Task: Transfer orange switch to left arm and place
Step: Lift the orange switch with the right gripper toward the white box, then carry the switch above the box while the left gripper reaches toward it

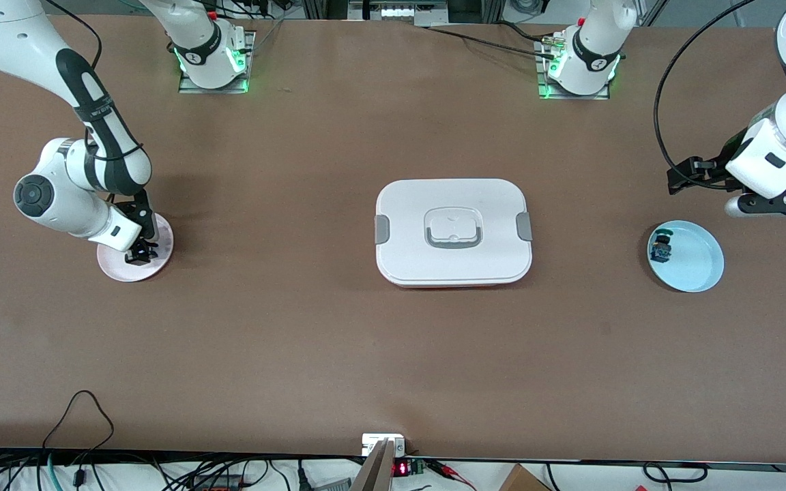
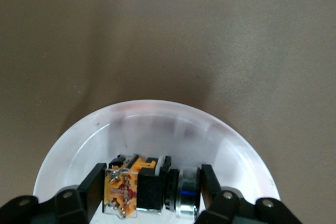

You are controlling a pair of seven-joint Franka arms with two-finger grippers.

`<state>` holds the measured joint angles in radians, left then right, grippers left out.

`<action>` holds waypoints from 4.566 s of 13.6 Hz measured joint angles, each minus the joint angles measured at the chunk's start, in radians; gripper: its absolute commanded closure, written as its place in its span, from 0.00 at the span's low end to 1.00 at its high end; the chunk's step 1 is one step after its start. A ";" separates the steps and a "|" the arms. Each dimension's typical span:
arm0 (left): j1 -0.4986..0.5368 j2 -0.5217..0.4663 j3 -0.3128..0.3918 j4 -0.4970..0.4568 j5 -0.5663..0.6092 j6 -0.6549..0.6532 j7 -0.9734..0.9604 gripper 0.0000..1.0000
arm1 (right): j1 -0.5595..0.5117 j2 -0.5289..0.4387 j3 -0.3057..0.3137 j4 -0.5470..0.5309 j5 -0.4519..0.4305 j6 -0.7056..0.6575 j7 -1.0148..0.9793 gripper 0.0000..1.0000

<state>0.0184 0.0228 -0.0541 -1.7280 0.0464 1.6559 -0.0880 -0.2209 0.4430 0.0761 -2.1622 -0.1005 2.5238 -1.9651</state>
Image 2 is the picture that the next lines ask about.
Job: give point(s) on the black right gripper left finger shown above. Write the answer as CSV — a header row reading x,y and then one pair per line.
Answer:
x,y
65,205

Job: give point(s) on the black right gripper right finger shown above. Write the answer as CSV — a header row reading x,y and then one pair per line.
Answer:
x,y
225,208

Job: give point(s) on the orange push-button switch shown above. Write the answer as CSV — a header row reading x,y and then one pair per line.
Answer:
x,y
147,187

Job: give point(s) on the white round plate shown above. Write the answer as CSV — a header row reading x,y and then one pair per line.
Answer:
x,y
157,134

